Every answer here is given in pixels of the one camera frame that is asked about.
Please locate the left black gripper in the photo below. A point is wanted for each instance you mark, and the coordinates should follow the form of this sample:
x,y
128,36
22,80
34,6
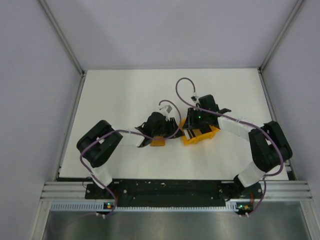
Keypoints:
x,y
172,125

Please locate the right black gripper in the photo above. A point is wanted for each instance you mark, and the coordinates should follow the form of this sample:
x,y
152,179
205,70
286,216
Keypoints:
x,y
190,123

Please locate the orange leather card holder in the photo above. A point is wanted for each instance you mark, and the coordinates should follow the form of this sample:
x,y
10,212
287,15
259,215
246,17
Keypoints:
x,y
158,142

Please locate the yellow plastic bin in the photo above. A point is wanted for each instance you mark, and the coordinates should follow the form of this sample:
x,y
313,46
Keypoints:
x,y
208,132

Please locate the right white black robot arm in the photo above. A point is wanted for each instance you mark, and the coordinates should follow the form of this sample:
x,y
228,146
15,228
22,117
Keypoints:
x,y
268,144

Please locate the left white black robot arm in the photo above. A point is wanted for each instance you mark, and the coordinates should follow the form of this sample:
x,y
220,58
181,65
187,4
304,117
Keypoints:
x,y
99,143

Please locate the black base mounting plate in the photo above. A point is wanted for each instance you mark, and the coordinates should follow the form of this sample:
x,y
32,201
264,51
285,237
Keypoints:
x,y
171,193

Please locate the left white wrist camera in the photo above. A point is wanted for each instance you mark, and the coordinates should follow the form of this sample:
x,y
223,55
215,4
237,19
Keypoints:
x,y
165,110

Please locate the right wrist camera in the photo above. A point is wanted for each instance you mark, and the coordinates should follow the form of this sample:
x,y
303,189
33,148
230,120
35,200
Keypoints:
x,y
194,97

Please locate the aluminium front rail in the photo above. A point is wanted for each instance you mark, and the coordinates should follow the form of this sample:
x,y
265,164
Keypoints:
x,y
284,190

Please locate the white slotted cable duct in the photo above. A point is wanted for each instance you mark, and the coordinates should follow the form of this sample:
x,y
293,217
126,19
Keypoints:
x,y
100,206

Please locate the left aluminium frame post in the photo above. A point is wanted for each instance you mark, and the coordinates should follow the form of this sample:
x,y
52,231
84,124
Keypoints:
x,y
60,36

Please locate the aluminium frame post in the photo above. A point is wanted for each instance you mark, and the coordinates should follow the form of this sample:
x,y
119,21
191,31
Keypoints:
x,y
297,8
60,36

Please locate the right aluminium frame post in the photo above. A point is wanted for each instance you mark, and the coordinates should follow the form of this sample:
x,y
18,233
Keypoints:
x,y
297,8

